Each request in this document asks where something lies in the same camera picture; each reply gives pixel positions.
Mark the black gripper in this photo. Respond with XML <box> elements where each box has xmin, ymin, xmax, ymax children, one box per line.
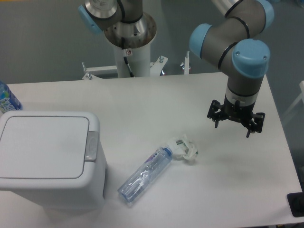
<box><xmin>207</xmin><ymin>97</ymin><xmax>265</xmax><ymax>138</ymax></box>

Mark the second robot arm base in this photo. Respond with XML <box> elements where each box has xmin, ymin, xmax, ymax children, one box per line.
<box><xmin>78</xmin><ymin>0</ymin><xmax>157</xmax><ymax>49</ymax></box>

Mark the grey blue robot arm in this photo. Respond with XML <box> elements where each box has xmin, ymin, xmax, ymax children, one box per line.
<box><xmin>189</xmin><ymin>0</ymin><xmax>274</xmax><ymax>136</ymax></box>

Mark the white trash can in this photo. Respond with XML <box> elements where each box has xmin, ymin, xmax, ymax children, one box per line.
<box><xmin>0</xmin><ymin>111</ymin><xmax>107</xmax><ymax>209</ymax></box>

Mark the white trash can lid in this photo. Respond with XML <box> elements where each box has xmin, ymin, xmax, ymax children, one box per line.
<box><xmin>0</xmin><ymin>116</ymin><xmax>89</xmax><ymax>179</ymax></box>

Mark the crumpled white paper wrapper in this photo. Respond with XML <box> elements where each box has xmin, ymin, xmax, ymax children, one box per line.
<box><xmin>166</xmin><ymin>134</ymin><xmax>198</xmax><ymax>161</ymax></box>

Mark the black device at table edge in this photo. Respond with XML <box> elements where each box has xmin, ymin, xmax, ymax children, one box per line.
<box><xmin>287</xmin><ymin>192</ymin><xmax>304</xmax><ymax>218</ymax></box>

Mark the clear empty plastic bottle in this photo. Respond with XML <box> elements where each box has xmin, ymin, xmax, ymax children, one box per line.
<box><xmin>117</xmin><ymin>146</ymin><xmax>173</xmax><ymax>206</ymax></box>

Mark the grey lid push button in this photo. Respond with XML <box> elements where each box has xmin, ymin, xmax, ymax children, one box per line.
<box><xmin>85</xmin><ymin>131</ymin><xmax>99</xmax><ymax>162</ymax></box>

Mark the blue label water bottle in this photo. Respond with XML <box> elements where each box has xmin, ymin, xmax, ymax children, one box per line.
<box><xmin>0</xmin><ymin>81</ymin><xmax>23</xmax><ymax>113</ymax></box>

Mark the white frame at right edge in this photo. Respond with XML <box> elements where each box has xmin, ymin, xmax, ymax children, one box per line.
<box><xmin>282</xmin><ymin>81</ymin><xmax>304</xmax><ymax>126</ymax></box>

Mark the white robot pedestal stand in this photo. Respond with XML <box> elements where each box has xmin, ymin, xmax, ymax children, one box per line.
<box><xmin>82</xmin><ymin>45</ymin><xmax>192</xmax><ymax>81</ymax></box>

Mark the black cable on pedestal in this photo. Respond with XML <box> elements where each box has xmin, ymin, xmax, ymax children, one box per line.
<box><xmin>121</xmin><ymin>37</ymin><xmax>135</xmax><ymax>78</ymax></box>

